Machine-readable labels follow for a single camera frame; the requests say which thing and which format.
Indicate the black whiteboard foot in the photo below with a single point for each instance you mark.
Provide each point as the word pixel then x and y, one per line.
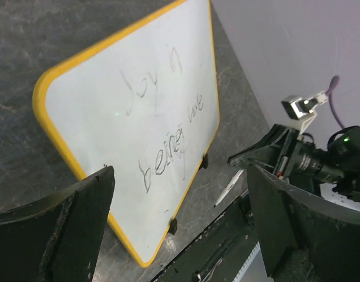
pixel 172 226
pixel 204 162

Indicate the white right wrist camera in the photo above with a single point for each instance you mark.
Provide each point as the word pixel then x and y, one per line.
pixel 301 112

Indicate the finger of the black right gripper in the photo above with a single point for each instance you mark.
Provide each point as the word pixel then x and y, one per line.
pixel 263 149
pixel 239 163

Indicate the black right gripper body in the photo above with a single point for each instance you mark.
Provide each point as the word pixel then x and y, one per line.
pixel 285 139

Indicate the yellow framed whiteboard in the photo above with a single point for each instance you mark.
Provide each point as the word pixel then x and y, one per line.
pixel 144 101

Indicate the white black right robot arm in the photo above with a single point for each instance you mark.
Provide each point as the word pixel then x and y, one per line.
pixel 308 167

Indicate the black left whiteboard foot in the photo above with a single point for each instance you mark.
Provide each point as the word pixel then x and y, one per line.
pixel 172 226

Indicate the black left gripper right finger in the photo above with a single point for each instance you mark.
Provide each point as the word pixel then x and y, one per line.
pixel 303 237

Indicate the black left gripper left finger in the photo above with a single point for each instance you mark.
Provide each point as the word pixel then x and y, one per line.
pixel 58 237

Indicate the black right whiteboard foot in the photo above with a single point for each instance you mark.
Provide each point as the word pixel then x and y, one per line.
pixel 204 162

